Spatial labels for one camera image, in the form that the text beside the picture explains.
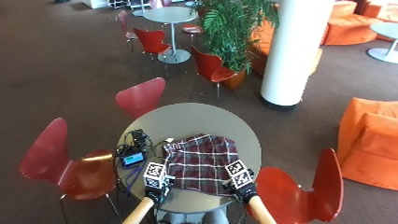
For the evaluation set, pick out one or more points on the orange sofa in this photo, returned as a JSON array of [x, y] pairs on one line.
[[347, 26], [383, 11]]

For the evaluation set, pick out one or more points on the orange bench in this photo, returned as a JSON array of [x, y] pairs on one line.
[[261, 46]]

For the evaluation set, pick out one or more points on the round grey pedestal table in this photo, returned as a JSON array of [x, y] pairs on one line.
[[387, 31], [170, 15]]

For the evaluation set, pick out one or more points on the white marker cube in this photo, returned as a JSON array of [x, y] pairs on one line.
[[154, 174], [239, 173]]

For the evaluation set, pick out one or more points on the orange armchair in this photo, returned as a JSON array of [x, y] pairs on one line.
[[369, 143]]

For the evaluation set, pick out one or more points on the black device with blue screen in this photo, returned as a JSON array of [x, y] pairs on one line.
[[132, 159]]

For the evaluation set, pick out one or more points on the white column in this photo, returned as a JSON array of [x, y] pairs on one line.
[[294, 53]]

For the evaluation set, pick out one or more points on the the person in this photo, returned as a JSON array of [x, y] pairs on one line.
[[194, 217]]

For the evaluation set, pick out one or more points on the white tag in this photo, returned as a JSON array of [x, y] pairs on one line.
[[169, 140]]

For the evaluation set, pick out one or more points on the brown plant pot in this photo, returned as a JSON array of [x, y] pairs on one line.
[[234, 80]]

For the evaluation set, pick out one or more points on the red plaid cloth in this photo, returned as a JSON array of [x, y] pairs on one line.
[[201, 160]]

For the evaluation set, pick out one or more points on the green potted palm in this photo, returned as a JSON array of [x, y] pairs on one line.
[[231, 28]]

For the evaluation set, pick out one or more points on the person's right hand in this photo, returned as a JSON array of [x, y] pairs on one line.
[[243, 192]]

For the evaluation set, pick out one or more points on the white right marker cube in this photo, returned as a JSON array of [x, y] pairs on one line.
[[239, 173]]

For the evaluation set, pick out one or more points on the person's left hand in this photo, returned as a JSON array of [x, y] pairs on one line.
[[162, 188]]

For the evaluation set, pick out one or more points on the white left marker cube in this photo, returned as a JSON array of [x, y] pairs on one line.
[[154, 174]]

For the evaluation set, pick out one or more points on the red chair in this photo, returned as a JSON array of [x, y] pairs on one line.
[[141, 96], [65, 169], [191, 29], [124, 23], [298, 193], [150, 40], [210, 67]]

